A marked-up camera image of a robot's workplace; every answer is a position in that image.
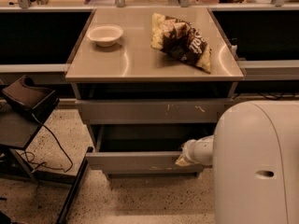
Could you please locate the grey top drawer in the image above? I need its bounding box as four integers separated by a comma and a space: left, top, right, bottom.
76, 99, 233, 124

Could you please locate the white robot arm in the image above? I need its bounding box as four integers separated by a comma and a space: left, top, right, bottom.
176, 101, 299, 224

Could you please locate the black box device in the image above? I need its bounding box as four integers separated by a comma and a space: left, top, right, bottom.
1, 76, 59, 122

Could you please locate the grey drawer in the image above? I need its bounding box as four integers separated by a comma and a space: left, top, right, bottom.
86, 123, 215, 177
76, 99, 233, 124
105, 172, 202, 179

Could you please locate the grey bottom drawer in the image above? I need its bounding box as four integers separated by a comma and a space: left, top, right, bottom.
105, 172, 202, 179

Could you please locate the white bowl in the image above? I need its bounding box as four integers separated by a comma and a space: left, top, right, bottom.
87, 24, 123, 47

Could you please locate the black cable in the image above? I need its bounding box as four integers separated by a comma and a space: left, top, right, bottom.
21, 112, 74, 174

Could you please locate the brown chip bag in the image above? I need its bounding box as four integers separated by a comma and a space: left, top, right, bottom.
150, 13, 211, 74

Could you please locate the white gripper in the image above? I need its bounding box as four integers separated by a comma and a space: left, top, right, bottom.
175, 140, 198, 167

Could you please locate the grey drawer cabinet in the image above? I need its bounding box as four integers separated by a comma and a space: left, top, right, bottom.
64, 6, 245, 180

